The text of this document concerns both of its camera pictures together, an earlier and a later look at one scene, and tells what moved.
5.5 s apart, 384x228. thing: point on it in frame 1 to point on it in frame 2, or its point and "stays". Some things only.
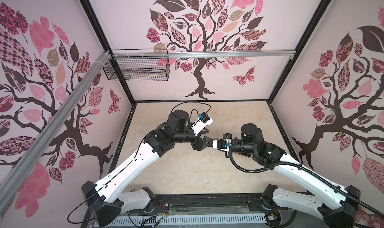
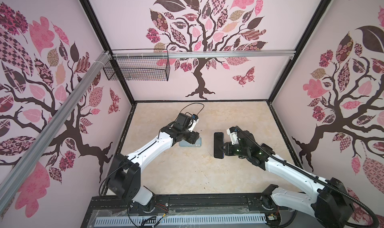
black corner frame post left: (98, 30) stays
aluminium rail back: (206, 53) stays
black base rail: (207, 204) stays
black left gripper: (199, 143) to (194, 135)
